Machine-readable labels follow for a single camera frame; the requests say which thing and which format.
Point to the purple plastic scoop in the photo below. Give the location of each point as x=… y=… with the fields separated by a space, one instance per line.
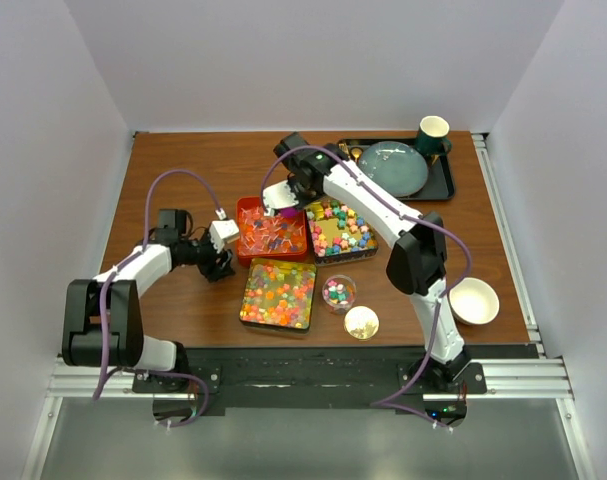
x=289 y=212

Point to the clear plastic jar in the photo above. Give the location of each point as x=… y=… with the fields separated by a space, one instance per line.
x=339 y=293

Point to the aluminium frame rail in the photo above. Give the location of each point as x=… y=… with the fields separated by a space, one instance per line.
x=504 y=378

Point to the blue ceramic plate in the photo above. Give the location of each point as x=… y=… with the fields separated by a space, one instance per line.
x=396 y=167

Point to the gold spoon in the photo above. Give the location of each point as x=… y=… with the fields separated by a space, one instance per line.
x=355 y=153

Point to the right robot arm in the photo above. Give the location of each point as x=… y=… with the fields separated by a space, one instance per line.
x=417 y=242

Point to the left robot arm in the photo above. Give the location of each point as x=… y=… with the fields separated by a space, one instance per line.
x=103 y=324

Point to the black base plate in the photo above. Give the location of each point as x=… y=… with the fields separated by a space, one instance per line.
x=321 y=377

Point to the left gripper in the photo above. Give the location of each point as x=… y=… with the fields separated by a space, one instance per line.
x=213 y=271

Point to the candy tin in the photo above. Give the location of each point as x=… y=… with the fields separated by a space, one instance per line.
x=278 y=295
x=338 y=234

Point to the white paper bowl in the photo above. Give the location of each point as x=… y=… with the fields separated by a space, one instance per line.
x=474 y=302

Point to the dark green cup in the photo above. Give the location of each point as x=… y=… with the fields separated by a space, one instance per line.
x=432 y=136

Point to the black serving tray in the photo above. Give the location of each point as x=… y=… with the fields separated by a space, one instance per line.
x=440 y=184

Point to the orange candy box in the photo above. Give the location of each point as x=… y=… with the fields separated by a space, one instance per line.
x=261 y=236

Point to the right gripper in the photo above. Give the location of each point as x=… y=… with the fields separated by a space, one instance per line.
x=302 y=202

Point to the gold jar lid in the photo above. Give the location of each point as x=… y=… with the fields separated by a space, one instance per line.
x=361 y=323

